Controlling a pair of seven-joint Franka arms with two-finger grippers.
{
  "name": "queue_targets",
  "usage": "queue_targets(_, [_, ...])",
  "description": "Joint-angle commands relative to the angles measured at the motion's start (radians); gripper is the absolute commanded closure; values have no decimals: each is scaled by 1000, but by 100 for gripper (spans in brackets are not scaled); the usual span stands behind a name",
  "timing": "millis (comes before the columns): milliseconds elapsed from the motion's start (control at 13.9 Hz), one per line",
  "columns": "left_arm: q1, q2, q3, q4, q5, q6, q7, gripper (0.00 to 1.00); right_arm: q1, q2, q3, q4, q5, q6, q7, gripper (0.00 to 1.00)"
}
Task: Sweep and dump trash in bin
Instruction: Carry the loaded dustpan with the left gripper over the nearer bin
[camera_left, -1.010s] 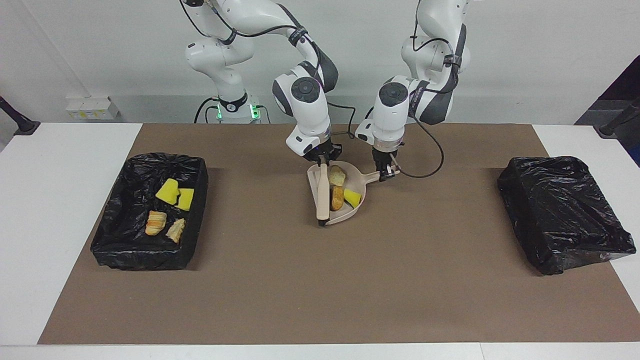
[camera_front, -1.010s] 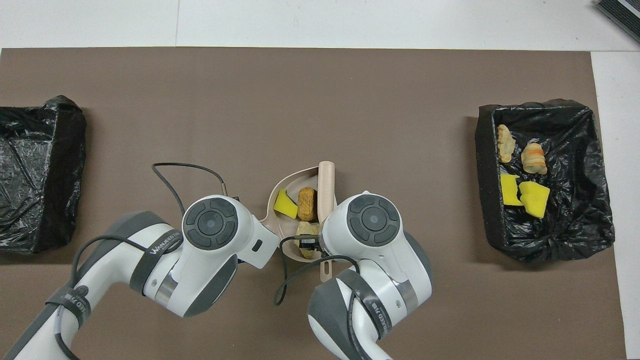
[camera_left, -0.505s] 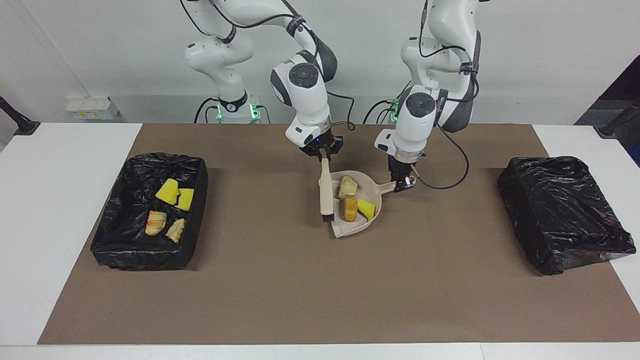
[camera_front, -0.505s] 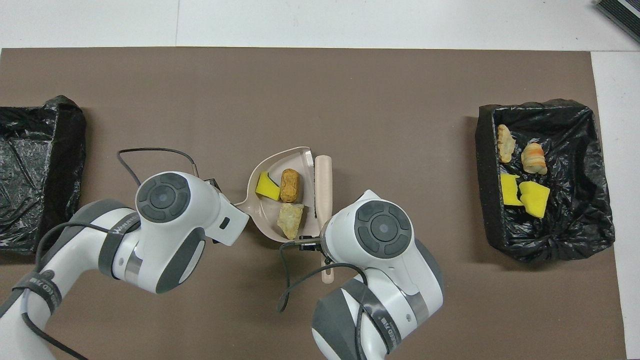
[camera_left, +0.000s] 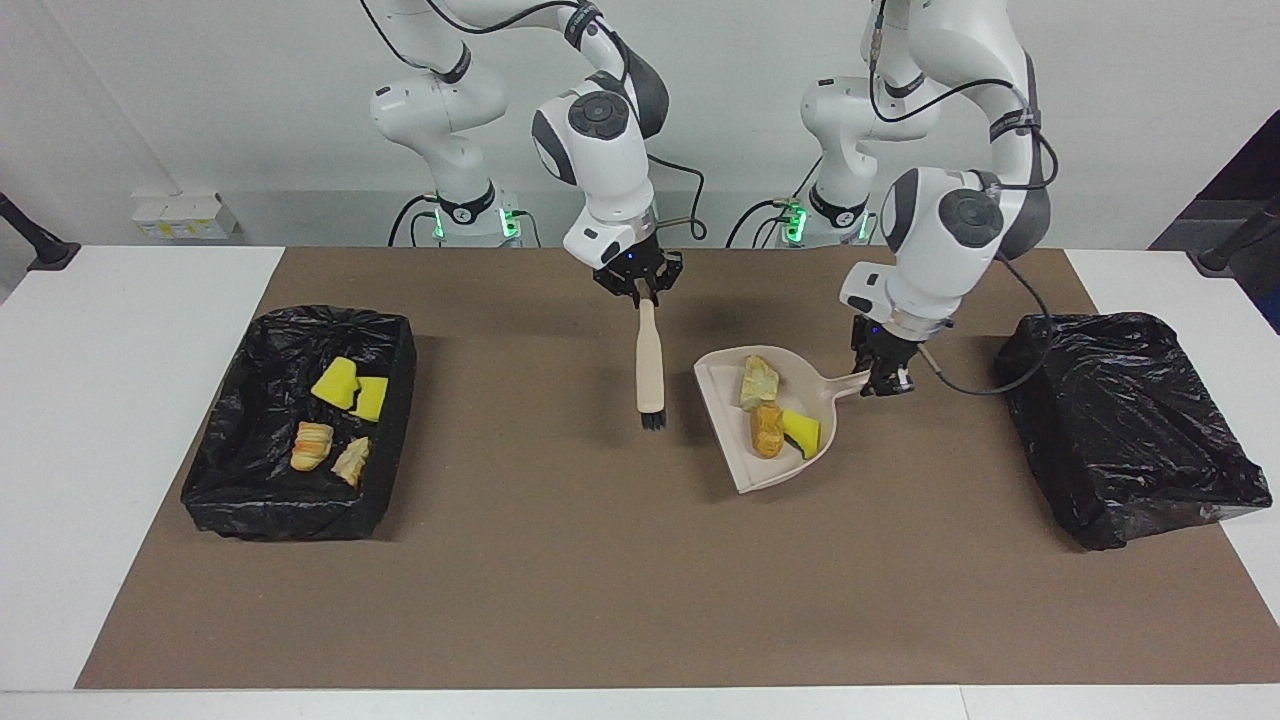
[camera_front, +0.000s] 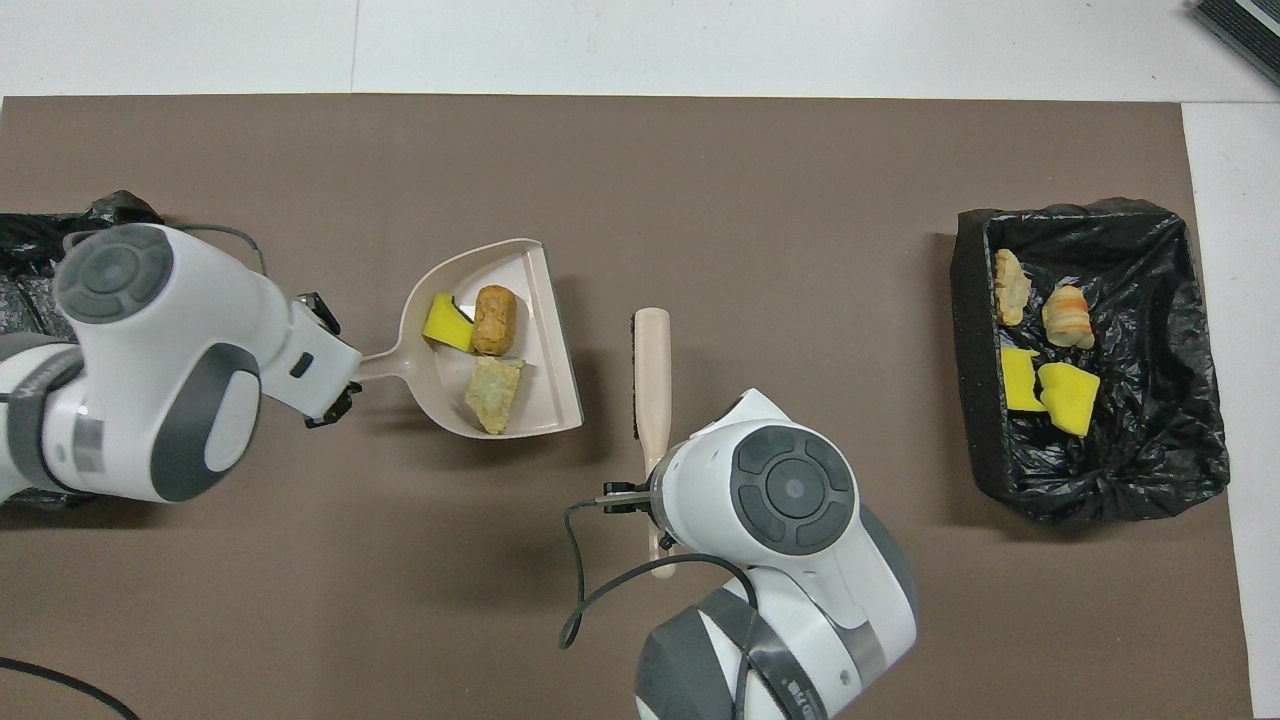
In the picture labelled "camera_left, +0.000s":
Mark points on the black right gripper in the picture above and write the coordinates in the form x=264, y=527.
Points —
x=635, y=265

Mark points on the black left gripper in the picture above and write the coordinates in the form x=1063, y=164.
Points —
x=885, y=350

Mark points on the yellow green sponge piece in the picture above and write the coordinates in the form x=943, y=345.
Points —
x=802, y=432

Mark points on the pale angular toy bread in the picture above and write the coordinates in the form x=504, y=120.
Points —
x=758, y=385

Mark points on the brown oval toy bread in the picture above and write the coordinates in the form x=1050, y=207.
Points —
x=767, y=430

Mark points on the beige plastic dustpan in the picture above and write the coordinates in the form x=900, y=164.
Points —
x=730, y=420

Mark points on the notched yellow sponge piece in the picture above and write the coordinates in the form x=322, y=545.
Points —
x=372, y=398

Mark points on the rounded yellow sponge piece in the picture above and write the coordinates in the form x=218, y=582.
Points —
x=337, y=383

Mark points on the pale toy croissant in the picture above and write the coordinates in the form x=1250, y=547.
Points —
x=352, y=461

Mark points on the orange striped toy croissant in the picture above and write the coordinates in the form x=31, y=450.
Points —
x=312, y=445

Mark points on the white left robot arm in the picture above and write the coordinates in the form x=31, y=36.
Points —
x=940, y=230

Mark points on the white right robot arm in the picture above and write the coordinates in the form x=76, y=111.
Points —
x=600, y=150

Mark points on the bin with black bag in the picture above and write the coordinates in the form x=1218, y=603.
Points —
x=1120, y=430
x=240, y=480

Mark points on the brown table mat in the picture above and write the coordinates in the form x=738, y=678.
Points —
x=600, y=600

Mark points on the black stand foot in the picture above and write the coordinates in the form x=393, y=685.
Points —
x=1225, y=255
x=45, y=250

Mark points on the white wall power strip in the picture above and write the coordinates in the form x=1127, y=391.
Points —
x=185, y=220

